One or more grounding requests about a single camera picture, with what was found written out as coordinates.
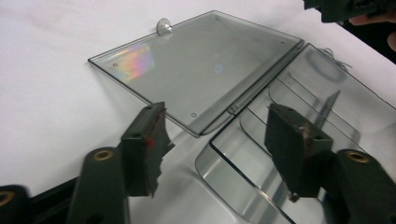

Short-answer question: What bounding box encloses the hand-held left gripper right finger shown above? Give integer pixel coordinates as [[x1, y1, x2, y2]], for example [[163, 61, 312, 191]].
[[263, 103, 334, 203]]

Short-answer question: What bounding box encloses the transparent grey compartment box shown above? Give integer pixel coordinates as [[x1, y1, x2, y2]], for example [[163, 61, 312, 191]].
[[88, 9, 396, 224]]

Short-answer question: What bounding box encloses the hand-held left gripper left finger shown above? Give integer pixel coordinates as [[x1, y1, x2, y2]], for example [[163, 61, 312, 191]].
[[120, 101, 176, 199]]

